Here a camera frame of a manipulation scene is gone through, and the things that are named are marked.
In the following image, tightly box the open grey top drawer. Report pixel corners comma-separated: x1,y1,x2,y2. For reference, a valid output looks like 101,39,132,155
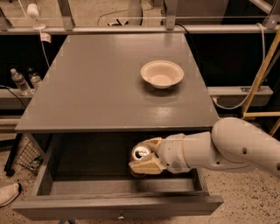
12,133,223,221

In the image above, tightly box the clear water bottle right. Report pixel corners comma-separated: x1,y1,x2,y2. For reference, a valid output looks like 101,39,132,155
27,67,42,89

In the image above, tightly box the white paper bowl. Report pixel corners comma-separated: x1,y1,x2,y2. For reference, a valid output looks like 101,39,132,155
140,60,185,89

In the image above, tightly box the white cable with tag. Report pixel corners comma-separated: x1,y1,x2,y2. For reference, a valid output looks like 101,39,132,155
17,0,53,68

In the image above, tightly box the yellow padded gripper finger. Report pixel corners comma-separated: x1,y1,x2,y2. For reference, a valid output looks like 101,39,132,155
129,153,166,175
139,137,163,153

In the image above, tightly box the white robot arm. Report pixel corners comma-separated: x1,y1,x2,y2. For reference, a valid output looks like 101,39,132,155
129,117,280,178

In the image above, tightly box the black cable left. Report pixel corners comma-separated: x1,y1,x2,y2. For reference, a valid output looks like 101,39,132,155
0,84,28,110

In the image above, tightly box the clear water bottle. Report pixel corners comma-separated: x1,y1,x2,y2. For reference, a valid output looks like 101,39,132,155
10,68,32,96
27,67,42,89

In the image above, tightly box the black wire basket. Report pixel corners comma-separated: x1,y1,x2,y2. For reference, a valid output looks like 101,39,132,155
16,142,42,174

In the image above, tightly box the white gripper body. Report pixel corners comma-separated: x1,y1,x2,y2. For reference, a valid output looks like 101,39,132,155
157,134,191,174

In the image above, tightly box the orange soda can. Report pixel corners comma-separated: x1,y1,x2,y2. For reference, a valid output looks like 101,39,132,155
130,144,151,178

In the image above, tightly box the grey cabinet counter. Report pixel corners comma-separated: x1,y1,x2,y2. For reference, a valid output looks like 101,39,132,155
15,32,223,161

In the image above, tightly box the white cable right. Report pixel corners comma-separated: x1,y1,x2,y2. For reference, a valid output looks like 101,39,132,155
212,22,268,111

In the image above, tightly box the white shoe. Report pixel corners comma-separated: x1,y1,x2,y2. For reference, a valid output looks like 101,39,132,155
0,183,22,207

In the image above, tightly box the metal drawer knob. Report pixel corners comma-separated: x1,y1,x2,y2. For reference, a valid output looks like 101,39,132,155
117,212,125,220

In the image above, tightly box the clear water bottle left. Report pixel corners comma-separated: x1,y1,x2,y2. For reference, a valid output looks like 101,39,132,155
10,68,32,96

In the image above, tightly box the can in wire basket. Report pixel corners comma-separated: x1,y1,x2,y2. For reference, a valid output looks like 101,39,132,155
29,156,44,172

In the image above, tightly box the yellow wheeled cart frame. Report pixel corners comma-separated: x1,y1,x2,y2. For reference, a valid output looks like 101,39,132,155
241,29,280,137

